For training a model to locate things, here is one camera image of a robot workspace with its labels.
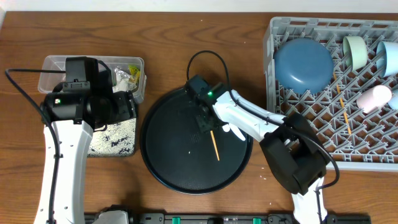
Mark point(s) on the yellow foil wrapper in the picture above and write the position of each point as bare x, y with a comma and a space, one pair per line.
133, 73

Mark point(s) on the black rectangular tray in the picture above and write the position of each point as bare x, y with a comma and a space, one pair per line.
118, 140

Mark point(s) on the green bowl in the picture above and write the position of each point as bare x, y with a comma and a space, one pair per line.
355, 48

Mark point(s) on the blue plate with rice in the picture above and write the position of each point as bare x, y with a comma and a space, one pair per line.
303, 64

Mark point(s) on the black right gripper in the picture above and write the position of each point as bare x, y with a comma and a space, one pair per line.
204, 126

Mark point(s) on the white napkin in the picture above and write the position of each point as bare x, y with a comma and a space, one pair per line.
121, 84

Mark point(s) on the white plastic spoon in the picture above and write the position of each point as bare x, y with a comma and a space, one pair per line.
237, 132

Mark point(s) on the white cup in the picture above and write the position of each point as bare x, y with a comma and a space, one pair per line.
373, 98

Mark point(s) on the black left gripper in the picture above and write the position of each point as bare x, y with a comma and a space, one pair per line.
129, 107

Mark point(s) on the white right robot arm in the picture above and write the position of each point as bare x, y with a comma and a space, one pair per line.
294, 154

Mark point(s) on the clear plastic bin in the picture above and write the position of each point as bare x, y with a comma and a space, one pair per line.
48, 81

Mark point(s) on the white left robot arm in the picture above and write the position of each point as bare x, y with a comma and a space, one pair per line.
73, 119

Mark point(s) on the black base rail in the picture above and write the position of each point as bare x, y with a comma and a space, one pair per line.
195, 218

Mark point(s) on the grey dishwasher rack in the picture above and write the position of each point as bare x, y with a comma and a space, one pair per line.
372, 145

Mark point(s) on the round black tray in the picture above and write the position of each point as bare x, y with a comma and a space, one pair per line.
182, 158

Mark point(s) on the light blue cup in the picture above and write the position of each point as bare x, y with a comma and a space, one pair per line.
393, 103
387, 63

